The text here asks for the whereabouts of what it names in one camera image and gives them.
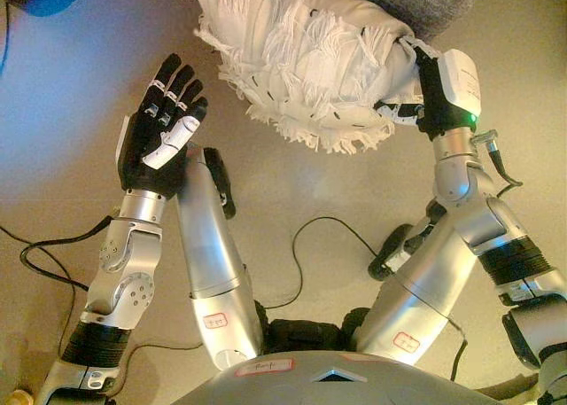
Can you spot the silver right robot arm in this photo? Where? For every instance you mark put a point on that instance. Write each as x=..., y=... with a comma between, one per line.
x=483, y=219

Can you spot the white shaggy fringed pillow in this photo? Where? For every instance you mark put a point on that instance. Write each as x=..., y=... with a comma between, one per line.
x=319, y=68

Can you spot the silver left robot leg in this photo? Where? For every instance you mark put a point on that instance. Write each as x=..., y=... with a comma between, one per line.
x=208, y=254

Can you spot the grey fabric armchair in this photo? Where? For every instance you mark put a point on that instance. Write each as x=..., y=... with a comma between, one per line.
x=425, y=6

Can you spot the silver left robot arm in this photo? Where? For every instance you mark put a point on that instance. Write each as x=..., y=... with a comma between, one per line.
x=119, y=267

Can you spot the grey robot torso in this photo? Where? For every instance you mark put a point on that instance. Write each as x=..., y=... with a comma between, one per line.
x=336, y=387

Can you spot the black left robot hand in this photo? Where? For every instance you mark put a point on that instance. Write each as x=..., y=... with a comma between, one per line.
x=150, y=157

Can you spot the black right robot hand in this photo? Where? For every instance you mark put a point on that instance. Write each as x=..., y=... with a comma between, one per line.
x=443, y=99

